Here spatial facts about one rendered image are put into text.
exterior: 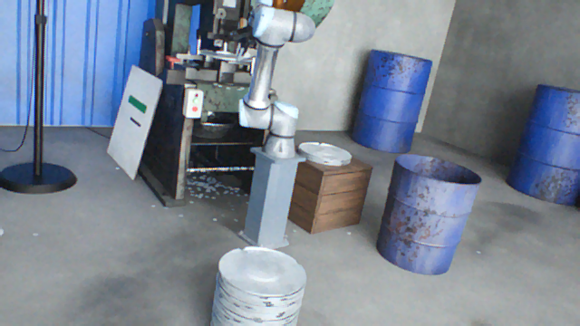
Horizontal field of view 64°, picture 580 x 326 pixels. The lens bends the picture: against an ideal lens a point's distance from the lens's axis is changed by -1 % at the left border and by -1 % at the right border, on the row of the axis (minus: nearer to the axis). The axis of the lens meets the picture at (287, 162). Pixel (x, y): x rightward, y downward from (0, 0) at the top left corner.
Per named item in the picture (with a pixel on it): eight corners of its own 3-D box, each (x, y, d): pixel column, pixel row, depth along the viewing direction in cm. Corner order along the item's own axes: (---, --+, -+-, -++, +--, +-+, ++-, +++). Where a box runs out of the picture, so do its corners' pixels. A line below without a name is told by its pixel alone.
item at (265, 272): (323, 286, 153) (323, 284, 152) (246, 304, 136) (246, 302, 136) (275, 244, 175) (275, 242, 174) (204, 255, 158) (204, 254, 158)
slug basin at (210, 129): (244, 141, 274) (246, 125, 271) (188, 141, 255) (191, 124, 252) (219, 125, 300) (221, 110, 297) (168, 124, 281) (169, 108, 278)
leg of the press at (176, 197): (186, 206, 250) (207, 33, 223) (165, 207, 244) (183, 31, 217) (137, 149, 321) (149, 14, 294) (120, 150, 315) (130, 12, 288)
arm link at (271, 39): (269, 135, 208) (298, 18, 175) (236, 131, 205) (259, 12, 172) (267, 119, 217) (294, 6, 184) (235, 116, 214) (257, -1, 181)
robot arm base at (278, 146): (301, 157, 215) (304, 136, 212) (276, 159, 205) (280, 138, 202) (279, 146, 225) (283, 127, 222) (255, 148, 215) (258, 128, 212)
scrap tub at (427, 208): (470, 269, 237) (499, 182, 223) (415, 283, 214) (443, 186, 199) (410, 232, 270) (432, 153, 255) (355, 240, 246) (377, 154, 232)
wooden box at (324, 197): (359, 224, 267) (373, 167, 257) (311, 234, 243) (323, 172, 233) (313, 196, 296) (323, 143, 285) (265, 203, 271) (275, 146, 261)
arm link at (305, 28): (326, 18, 178) (301, 10, 223) (298, 13, 176) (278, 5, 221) (320, 48, 182) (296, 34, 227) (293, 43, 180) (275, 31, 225)
